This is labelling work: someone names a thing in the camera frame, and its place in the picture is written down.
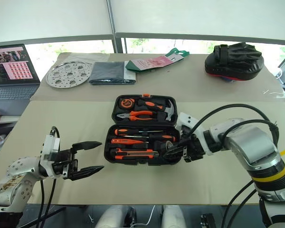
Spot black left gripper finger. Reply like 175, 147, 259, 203
71, 141, 103, 153
69, 166, 105, 182

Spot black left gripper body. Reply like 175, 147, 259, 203
52, 147, 79, 181

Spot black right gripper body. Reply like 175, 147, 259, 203
180, 126, 206, 163

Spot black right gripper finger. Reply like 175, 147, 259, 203
166, 140, 189, 154
163, 147, 187, 160

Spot flathead screwdriver silver shaft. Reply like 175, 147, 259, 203
123, 134, 177, 143

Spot black electrical tape roll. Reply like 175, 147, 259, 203
153, 140, 174, 155

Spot Phillips screwdriver black shaft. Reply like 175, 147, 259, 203
114, 128, 163, 136

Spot orange voltage tester pen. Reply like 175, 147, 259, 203
111, 138, 149, 145

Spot orange black utility knife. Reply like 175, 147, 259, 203
109, 147, 160, 161

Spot black tool case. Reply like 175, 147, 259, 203
104, 94, 181, 166

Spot silver left robot leg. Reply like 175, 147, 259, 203
95, 205, 134, 228

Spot silver robot leg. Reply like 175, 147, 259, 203
161, 204, 189, 228
95, 205, 134, 228

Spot orange black tape measure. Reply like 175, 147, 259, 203
120, 97, 134, 109

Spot silver right robot leg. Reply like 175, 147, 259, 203
161, 204, 189, 228

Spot small black device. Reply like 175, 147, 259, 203
199, 213, 216, 228

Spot perforated round steel tray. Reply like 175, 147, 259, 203
46, 61, 92, 89

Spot packaged dark folded cloth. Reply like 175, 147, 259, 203
88, 61, 137, 85

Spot dark grey laptop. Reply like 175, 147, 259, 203
0, 43, 41, 116

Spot green pink tote bag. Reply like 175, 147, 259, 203
125, 47, 190, 71

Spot black boxing focus pad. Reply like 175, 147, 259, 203
204, 42, 265, 83

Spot white roller blind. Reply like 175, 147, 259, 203
115, 0, 285, 41
0, 0, 113, 45

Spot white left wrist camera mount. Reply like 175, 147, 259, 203
39, 134, 61, 178

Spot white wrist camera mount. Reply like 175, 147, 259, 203
176, 112, 216, 157
39, 134, 61, 178

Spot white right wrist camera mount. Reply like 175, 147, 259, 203
176, 112, 216, 157

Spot claw hammer orange black handle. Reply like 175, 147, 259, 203
136, 97, 175, 122

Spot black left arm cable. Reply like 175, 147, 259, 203
37, 126, 60, 228

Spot pliers with orange handles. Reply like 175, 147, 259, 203
116, 111, 155, 122

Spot white cable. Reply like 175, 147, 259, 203
132, 205, 156, 227

